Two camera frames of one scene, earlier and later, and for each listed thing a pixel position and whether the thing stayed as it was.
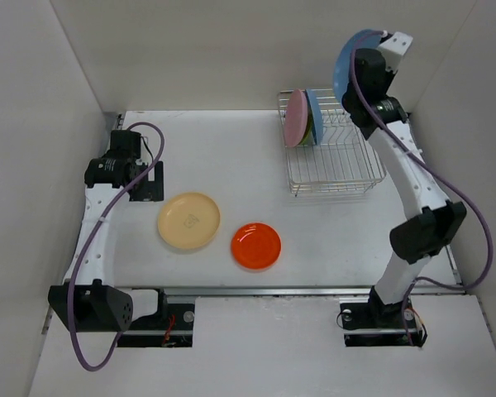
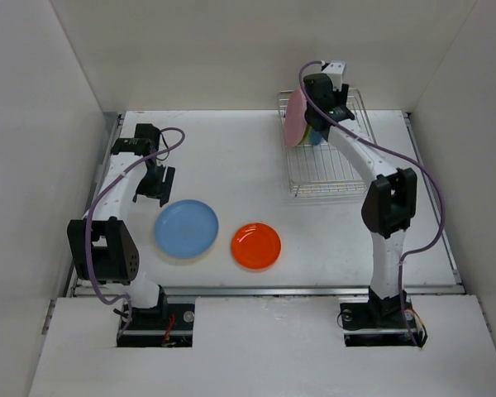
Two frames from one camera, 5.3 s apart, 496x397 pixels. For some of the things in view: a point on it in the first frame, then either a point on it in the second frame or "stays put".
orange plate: x=255 y=246 stays put
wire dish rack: x=345 y=162 stays put
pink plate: x=296 y=119 stays put
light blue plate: x=341 y=64 → x=186 y=228
